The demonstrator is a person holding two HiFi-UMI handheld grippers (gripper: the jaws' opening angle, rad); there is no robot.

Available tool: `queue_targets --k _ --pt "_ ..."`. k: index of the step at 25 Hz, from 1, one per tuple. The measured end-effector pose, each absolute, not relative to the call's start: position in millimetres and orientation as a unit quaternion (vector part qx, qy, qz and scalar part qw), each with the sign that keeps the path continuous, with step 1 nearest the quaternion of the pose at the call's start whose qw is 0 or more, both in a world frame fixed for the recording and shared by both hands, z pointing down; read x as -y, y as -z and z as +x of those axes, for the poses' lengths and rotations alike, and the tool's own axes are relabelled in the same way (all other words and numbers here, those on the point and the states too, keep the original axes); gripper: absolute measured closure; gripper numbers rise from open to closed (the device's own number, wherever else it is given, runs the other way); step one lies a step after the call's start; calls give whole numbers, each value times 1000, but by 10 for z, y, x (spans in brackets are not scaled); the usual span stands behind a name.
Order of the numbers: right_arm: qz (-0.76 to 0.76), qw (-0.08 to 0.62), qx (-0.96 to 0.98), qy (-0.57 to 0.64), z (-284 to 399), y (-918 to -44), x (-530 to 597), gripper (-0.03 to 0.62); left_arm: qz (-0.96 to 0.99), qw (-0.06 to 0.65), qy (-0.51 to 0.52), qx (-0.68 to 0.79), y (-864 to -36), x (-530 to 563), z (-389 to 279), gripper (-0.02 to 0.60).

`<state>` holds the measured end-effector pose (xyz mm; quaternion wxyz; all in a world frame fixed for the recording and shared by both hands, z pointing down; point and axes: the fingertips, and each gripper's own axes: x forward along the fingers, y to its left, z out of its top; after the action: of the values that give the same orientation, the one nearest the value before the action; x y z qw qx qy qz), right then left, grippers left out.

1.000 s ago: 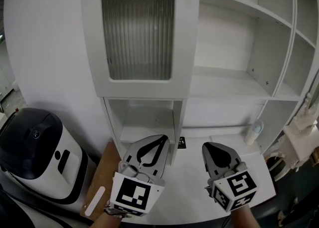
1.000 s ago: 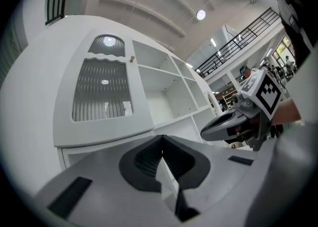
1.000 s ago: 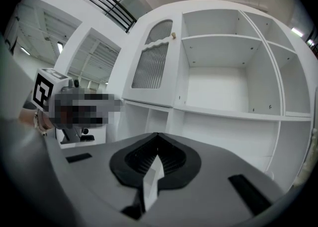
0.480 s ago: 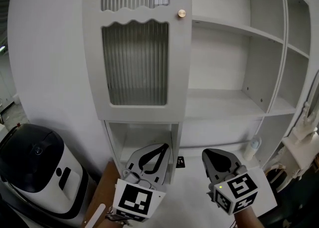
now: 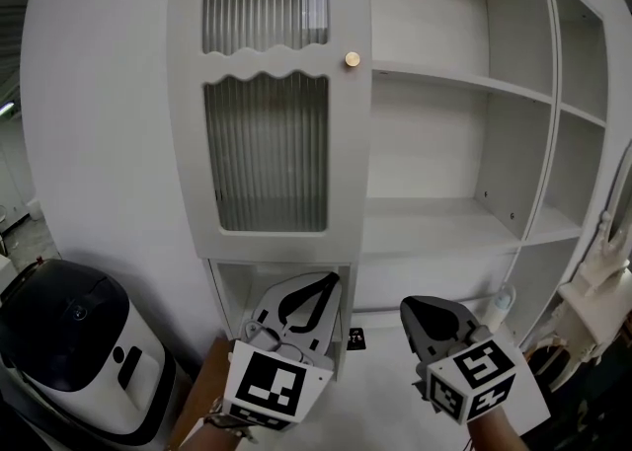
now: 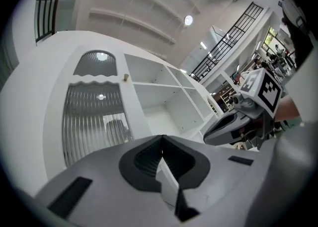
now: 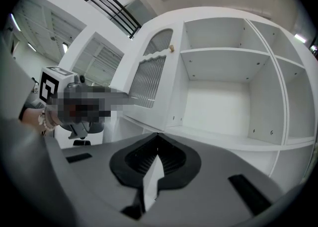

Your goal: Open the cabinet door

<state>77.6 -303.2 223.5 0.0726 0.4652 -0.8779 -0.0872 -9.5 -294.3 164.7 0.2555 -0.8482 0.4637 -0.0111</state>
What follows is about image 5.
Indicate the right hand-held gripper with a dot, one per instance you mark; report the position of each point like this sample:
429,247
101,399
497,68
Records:
474,375

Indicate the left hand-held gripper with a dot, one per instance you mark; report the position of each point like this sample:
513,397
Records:
269,385

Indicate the white cabinet door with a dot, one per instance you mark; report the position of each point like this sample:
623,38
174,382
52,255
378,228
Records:
187,143

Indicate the small pale yellow round object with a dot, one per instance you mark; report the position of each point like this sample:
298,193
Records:
352,59

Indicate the person's left forearm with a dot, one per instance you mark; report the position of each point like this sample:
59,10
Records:
207,441

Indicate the person's right forearm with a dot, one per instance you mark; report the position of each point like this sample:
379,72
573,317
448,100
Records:
496,434

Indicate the white shelf cabinet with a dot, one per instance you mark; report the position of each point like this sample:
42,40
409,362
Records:
380,390

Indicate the small black card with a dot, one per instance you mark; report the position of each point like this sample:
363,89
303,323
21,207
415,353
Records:
356,338

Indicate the brown cardboard box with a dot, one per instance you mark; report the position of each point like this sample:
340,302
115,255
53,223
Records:
207,375

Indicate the cream vanity table with mirror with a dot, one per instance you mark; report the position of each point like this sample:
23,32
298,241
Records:
587,301

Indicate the white and black robot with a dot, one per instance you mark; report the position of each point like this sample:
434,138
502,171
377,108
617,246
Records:
99,380

